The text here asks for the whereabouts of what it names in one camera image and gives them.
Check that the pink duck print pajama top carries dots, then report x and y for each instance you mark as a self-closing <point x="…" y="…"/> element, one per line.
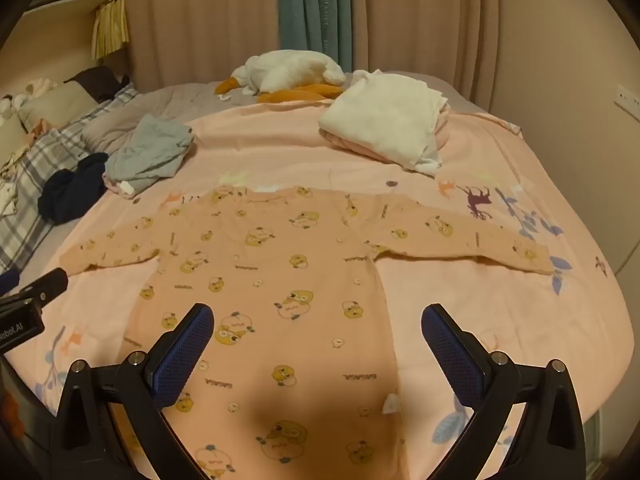
<point x="300" y="285"/>

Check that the white wall socket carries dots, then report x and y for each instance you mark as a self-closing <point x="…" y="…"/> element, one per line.
<point x="629" y="102"/>

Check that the teal curtain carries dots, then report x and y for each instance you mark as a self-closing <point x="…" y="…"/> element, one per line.
<point x="310" y="5"/>

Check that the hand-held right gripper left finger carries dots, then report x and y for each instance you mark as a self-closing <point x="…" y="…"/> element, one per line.
<point x="185" y="355"/>

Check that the pink animal print bedsheet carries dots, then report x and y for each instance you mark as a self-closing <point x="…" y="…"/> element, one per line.
<point x="280" y="150"/>

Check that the grey plaid pillow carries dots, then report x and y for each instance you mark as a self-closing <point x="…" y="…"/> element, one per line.
<point x="45" y="155"/>

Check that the folded white and pink blanket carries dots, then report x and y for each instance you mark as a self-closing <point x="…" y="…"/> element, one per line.
<point x="380" y="115"/>

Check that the dark navy garment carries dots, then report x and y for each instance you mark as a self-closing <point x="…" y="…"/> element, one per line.
<point x="72" y="190"/>

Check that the beige pillow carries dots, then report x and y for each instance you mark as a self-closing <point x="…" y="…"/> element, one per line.
<point x="55" y="102"/>

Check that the small white plush toy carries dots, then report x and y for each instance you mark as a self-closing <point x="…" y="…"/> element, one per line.
<point x="35" y="89"/>

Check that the beige curtain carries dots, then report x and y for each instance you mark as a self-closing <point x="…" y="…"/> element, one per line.
<point x="200" y="20"/>

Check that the white printed cloth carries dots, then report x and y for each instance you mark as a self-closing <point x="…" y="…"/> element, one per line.
<point x="10" y="195"/>

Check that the dark brown pillow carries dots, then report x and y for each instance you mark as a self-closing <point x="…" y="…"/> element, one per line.
<point x="100" y="80"/>

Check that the grey folded garment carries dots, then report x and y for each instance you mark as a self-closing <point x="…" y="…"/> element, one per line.
<point x="150" y="150"/>

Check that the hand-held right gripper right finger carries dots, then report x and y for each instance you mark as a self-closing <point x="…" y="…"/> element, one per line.
<point x="450" y="355"/>

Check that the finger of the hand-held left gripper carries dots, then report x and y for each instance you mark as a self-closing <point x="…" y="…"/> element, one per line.
<point x="50" y="282"/>

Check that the white goose plush toy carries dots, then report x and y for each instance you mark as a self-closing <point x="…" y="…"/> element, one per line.
<point x="290" y="70"/>

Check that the yellow fringed cloth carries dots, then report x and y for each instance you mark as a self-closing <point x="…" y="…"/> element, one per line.
<point x="110" y="25"/>

